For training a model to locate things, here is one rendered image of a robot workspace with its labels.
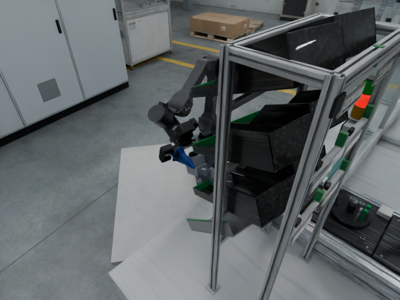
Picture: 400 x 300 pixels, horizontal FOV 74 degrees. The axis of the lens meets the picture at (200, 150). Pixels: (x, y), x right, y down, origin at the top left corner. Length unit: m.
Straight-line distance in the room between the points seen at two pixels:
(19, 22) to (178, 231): 2.83
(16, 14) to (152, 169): 2.44
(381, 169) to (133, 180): 1.27
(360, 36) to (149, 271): 0.92
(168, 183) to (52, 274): 1.21
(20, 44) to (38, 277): 2.28
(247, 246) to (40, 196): 2.10
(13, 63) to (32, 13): 0.54
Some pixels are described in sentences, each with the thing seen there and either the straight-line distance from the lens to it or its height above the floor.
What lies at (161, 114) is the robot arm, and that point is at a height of 1.38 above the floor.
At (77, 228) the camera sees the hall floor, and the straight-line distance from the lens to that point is 2.41.
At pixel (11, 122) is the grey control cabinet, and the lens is 3.59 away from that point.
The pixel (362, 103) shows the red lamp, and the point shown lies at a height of 1.33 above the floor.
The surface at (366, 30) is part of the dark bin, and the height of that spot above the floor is 1.66.
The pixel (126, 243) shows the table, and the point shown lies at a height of 0.86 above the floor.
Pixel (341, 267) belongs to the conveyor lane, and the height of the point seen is 0.88.
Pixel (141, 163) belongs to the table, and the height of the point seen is 0.86.
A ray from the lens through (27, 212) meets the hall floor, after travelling 2.71.
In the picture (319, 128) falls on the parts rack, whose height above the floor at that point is 1.59.
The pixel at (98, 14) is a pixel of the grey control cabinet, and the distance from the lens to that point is 3.92.
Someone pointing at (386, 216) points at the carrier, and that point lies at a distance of 1.24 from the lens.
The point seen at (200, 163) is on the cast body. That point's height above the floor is 1.25.
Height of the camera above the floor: 1.79
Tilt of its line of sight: 38 degrees down
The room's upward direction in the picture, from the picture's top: straight up
